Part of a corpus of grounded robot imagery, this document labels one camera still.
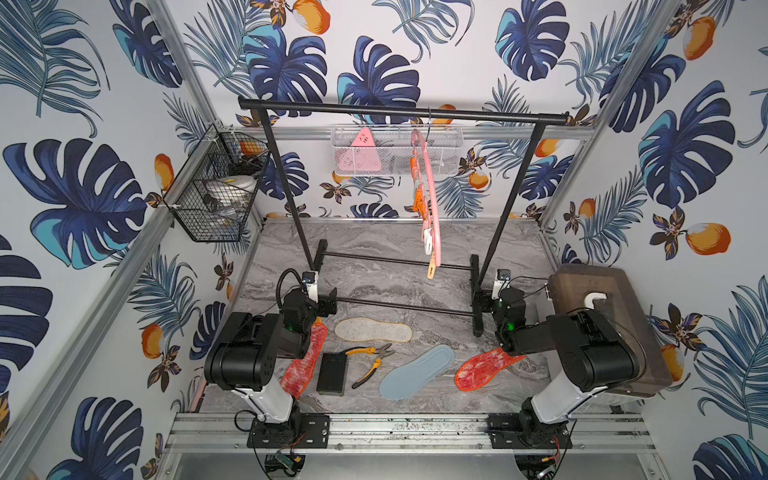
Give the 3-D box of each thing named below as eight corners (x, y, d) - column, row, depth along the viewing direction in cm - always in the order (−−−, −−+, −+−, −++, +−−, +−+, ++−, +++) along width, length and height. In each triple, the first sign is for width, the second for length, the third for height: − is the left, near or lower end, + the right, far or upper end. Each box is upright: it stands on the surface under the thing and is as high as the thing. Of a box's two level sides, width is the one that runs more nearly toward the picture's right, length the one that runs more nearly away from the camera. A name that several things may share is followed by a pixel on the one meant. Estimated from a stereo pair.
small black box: (318, 396, 82) (315, 391, 78) (323, 358, 89) (321, 352, 85) (343, 396, 82) (341, 391, 78) (347, 359, 89) (345, 352, 85)
